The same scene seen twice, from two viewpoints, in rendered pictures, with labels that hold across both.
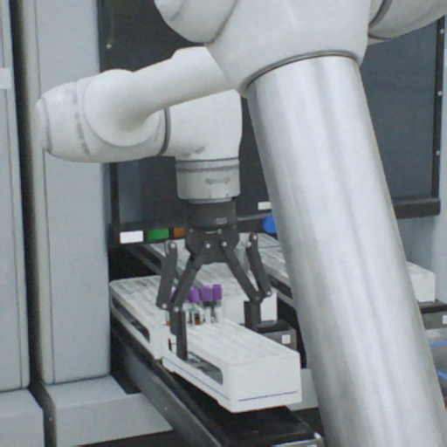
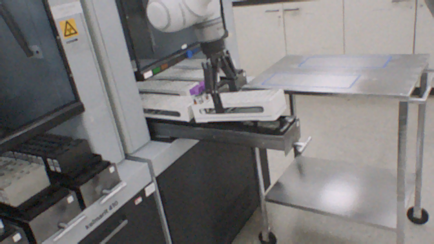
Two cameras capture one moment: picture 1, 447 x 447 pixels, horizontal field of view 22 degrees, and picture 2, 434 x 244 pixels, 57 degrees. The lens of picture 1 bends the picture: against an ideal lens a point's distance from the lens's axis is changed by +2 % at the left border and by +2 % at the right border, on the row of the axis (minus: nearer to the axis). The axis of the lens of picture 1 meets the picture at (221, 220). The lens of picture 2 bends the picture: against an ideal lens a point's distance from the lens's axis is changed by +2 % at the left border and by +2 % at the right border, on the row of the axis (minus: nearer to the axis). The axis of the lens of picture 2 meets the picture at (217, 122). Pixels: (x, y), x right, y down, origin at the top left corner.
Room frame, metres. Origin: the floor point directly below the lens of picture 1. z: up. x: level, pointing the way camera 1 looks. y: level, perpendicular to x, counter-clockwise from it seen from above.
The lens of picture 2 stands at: (0.61, 0.74, 1.33)
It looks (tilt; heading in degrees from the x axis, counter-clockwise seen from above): 23 degrees down; 325
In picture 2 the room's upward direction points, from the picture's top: 10 degrees counter-clockwise
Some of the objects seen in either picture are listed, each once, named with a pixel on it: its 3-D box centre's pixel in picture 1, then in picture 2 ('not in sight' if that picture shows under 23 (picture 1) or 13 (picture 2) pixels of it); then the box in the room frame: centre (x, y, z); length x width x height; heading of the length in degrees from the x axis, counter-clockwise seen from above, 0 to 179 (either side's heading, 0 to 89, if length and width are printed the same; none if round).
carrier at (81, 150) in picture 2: not in sight; (73, 157); (1.71, 0.49, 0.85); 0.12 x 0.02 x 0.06; 111
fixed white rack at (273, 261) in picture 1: (297, 282); (185, 79); (2.05, -0.14, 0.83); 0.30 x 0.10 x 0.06; 20
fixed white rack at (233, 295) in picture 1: (220, 291); (164, 91); (2.00, 0.00, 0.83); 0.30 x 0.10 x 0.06; 20
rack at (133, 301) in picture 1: (158, 317); (162, 108); (1.84, 0.11, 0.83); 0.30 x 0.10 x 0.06; 20
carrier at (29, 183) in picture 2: not in sight; (26, 186); (1.66, 0.63, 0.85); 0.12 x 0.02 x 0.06; 111
